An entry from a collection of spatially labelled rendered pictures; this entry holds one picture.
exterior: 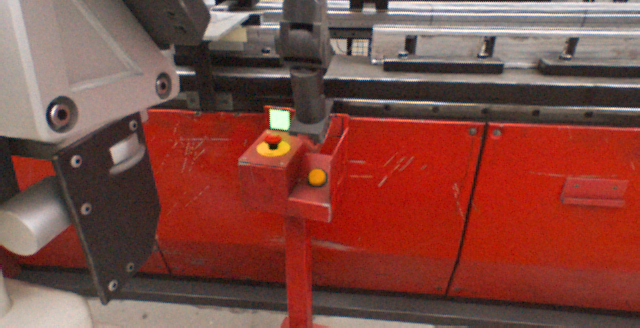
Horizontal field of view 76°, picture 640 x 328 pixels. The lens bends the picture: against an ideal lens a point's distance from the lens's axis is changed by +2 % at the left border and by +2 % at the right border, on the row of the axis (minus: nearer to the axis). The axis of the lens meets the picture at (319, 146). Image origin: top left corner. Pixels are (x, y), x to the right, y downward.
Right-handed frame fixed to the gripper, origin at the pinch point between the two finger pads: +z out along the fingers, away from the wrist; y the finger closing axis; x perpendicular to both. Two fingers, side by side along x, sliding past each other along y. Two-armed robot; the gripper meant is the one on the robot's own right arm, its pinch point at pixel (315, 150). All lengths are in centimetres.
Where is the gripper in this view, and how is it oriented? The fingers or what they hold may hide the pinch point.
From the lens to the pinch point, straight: 83.0
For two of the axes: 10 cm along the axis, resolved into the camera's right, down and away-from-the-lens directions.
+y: 2.5, -6.7, 7.0
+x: -9.6, -1.2, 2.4
